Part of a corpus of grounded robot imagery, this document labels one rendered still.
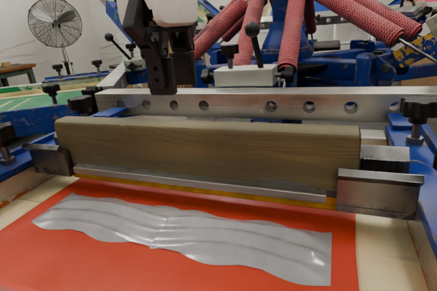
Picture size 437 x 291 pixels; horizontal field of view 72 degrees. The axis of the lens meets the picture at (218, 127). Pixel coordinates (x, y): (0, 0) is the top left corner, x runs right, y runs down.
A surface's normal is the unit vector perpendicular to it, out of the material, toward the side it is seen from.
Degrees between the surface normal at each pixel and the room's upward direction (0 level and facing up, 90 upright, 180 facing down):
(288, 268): 35
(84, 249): 0
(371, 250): 0
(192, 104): 90
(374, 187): 90
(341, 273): 0
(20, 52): 90
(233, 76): 90
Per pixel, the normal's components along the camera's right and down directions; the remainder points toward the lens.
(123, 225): -0.35, -0.60
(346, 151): -0.35, 0.35
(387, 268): -0.09, -0.94
